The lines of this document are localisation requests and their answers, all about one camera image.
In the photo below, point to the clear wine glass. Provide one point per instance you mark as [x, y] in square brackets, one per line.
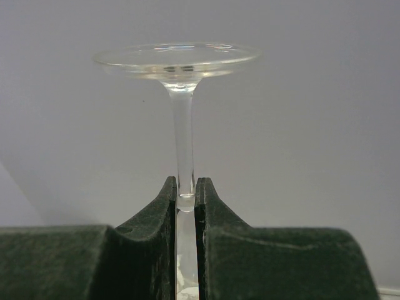
[180, 67]

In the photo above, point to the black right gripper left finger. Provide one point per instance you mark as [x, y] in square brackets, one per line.
[150, 257]

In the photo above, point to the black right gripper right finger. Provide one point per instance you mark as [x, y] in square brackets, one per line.
[224, 252]

